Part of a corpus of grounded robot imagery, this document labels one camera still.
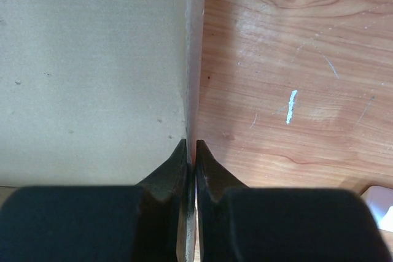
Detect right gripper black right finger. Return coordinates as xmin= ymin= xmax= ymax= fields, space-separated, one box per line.
xmin=196 ymin=140 xmax=392 ymax=261

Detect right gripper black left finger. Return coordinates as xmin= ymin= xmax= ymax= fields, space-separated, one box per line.
xmin=1 ymin=140 xmax=187 ymax=261

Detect cardboard box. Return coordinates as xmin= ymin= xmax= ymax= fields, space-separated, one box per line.
xmin=0 ymin=0 xmax=207 ymax=262

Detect white clothes rack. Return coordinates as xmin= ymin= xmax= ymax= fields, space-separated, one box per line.
xmin=362 ymin=186 xmax=393 ymax=232

